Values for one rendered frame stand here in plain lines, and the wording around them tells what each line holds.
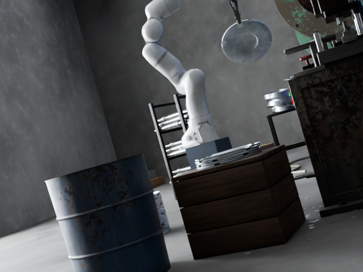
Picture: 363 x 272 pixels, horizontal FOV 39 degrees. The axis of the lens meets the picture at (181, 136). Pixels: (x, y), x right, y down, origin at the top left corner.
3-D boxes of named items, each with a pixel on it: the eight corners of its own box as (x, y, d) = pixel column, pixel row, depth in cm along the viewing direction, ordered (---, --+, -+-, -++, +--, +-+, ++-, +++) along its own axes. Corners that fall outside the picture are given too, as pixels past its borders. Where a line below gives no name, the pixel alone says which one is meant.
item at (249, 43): (219, 63, 305) (219, 62, 305) (268, 63, 306) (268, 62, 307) (223, 20, 285) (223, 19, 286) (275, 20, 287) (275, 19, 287)
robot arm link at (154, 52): (155, 68, 265) (127, 46, 261) (153, 67, 281) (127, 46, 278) (178, 38, 263) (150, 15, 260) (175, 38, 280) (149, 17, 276)
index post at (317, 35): (318, 52, 234) (312, 32, 234) (318, 53, 237) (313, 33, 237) (324, 51, 233) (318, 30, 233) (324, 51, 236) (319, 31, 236)
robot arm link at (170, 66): (158, 64, 263) (148, 72, 280) (195, 94, 268) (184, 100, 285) (169, 48, 266) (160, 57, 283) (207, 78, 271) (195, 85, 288)
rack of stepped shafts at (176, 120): (207, 193, 465) (179, 92, 468) (170, 201, 494) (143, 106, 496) (233, 183, 499) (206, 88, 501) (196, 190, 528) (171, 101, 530)
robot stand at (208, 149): (208, 232, 268) (184, 149, 269) (222, 223, 284) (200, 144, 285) (239, 226, 259) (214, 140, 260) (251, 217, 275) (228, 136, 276)
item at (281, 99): (282, 165, 536) (261, 92, 538) (279, 163, 581) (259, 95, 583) (320, 155, 532) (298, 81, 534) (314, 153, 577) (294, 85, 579)
